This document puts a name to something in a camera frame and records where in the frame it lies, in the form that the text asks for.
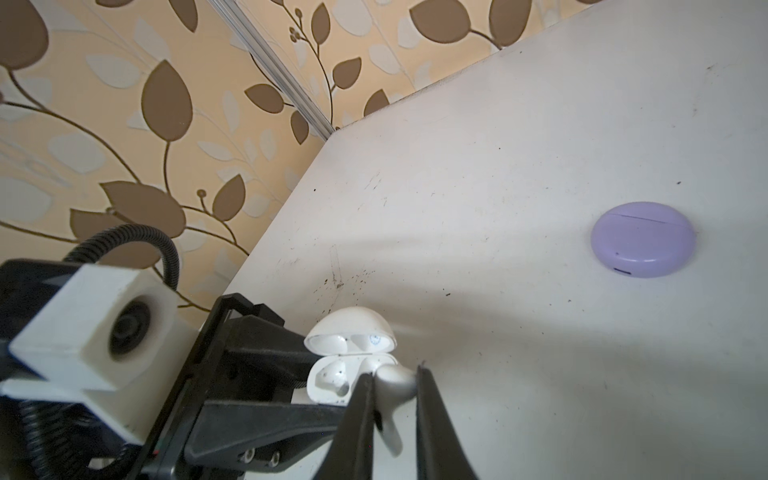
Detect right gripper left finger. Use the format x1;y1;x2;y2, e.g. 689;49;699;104
314;374;375;480

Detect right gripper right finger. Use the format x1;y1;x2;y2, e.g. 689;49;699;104
416;366;477;480

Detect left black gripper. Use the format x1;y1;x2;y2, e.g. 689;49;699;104
127;294;345;479

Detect white earbud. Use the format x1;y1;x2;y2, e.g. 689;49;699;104
374;364;417;457

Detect white earbud charging case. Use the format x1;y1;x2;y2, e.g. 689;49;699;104
304;306;398;406

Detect purple earbud charging case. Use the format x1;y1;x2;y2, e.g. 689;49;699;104
590;202;697;278

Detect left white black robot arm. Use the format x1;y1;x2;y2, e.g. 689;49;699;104
1;225;344;479

